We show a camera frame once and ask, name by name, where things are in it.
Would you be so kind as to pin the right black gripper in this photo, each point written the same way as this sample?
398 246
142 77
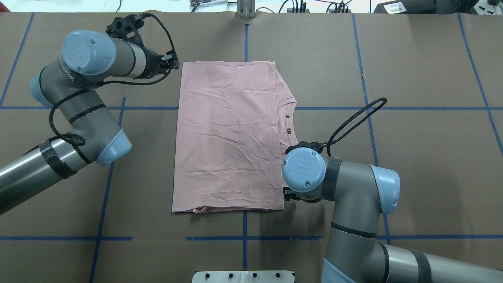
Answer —
288 193

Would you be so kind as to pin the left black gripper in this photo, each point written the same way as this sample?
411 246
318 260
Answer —
151 65

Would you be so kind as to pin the pink Snoopy t-shirt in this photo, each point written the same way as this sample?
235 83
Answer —
234 124

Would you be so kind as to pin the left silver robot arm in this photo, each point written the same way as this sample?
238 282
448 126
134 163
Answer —
84 129

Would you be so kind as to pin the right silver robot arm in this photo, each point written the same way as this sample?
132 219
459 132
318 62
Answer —
361 194

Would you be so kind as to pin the black box with label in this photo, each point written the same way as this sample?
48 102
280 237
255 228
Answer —
406 7

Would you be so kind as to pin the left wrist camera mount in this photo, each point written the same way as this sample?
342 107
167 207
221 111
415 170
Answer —
127 29

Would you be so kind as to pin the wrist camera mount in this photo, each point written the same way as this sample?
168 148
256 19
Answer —
127 29
316 146

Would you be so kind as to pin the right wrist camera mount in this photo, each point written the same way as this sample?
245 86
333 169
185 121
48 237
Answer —
316 146

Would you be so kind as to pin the aluminium frame post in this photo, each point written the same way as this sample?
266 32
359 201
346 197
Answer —
246 9

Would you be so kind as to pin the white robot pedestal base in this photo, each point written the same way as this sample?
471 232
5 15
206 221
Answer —
253 276

